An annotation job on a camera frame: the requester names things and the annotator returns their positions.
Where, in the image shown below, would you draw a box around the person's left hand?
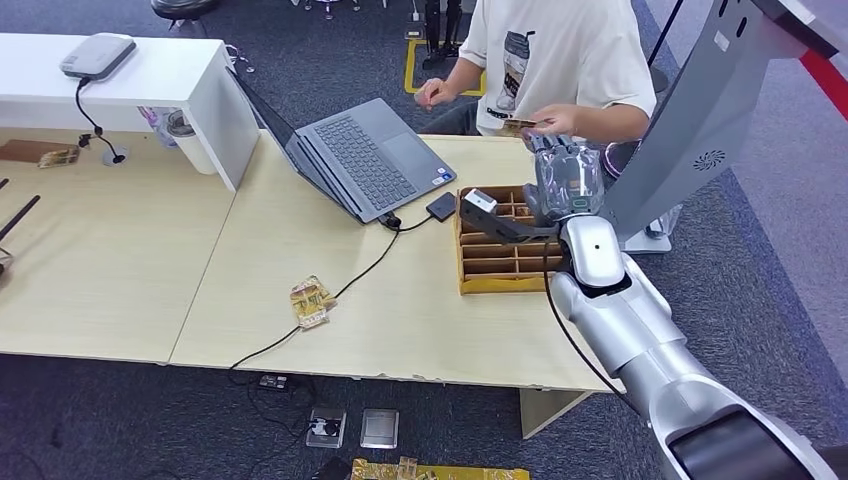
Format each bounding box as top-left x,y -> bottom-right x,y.
529,104 -> 586,138

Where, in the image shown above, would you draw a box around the person's right hand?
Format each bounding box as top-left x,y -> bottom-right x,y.
413,77 -> 460,111

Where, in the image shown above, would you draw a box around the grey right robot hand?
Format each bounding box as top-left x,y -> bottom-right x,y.
523,132 -> 605,227

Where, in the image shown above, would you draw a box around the person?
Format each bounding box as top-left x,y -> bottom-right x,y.
413,0 -> 658,146

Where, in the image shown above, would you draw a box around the gold patterned card pile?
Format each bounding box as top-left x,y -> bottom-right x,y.
288,274 -> 338,331

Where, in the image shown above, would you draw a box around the gold card on board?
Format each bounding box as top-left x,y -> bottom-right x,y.
36,145 -> 81,171

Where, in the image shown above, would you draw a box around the yellow floor tape square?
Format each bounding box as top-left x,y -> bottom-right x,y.
403,37 -> 489,98

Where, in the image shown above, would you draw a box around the black stand legs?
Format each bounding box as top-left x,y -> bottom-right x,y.
421,0 -> 466,72

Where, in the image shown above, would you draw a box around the grey laptop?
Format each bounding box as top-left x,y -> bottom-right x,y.
227,66 -> 459,226

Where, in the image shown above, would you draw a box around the wooden compartment organizer box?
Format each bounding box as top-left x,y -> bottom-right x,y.
453,184 -> 572,297

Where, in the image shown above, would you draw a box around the small black box device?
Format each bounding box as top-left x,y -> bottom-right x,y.
424,191 -> 459,224

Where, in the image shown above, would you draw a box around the grey kiosk screen stand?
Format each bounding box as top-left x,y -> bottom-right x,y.
598,0 -> 848,257

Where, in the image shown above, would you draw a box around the black pole stand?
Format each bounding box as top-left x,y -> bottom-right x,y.
646,0 -> 685,95

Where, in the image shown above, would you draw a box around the pale desk leg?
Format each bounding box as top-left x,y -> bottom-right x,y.
518,388 -> 592,441

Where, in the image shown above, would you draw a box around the white cup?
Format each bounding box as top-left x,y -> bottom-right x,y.
165,109 -> 221,178

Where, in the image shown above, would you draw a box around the black stool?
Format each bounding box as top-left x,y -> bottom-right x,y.
150,0 -> 221,22

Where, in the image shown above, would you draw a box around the red strip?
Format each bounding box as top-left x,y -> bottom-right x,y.
797,48 -> 848,122

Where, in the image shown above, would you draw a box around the clear plastic bottle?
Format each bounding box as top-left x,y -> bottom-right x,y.
137,105 -> 178,150

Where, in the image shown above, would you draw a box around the white desk shelf riser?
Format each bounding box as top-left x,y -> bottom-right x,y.
0,32 -> 262,194

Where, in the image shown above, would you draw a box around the silver floor socket closed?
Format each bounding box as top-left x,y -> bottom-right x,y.
358,407 -> 401,451

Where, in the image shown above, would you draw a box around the yellow gold box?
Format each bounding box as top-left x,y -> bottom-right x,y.
350,457 -> 532,480

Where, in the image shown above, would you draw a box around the grey flat box device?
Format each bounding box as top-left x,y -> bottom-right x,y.
58,32 -> 138,83

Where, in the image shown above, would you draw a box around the silver floor socket open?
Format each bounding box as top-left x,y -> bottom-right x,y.
305,406 -> 348,450

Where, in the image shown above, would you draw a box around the brown wooden board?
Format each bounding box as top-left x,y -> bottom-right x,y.
0,138 -> 78,166

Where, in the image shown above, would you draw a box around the black rod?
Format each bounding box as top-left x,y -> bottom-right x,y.
0,193 -> 42,244

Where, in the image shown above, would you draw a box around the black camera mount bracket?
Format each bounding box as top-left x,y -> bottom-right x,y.
458,197 -> 562,246

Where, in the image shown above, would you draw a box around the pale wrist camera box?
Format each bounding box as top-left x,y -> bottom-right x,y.
463,188 -> 498,215

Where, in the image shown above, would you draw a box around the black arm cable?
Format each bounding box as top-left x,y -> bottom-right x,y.
542,241 -> 643,417

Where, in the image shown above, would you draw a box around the long black desk cable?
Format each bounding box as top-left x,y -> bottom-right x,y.
227,210 -> 436,374

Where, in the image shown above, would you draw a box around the black device cable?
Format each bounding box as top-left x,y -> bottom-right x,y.
73,77 -> 127,165

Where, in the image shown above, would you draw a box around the black floor cable tangle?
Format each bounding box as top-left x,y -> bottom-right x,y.
227,367 -> 321,460

